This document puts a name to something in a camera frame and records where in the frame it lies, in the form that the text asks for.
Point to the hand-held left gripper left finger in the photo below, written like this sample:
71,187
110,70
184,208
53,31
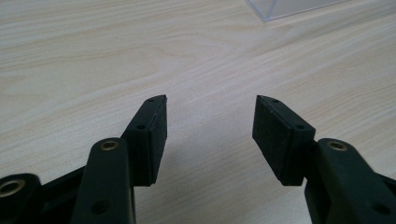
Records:
141,146

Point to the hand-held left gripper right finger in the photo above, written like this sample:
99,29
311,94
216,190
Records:
289,146

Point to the clear plastic container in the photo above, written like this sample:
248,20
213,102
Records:
288,7

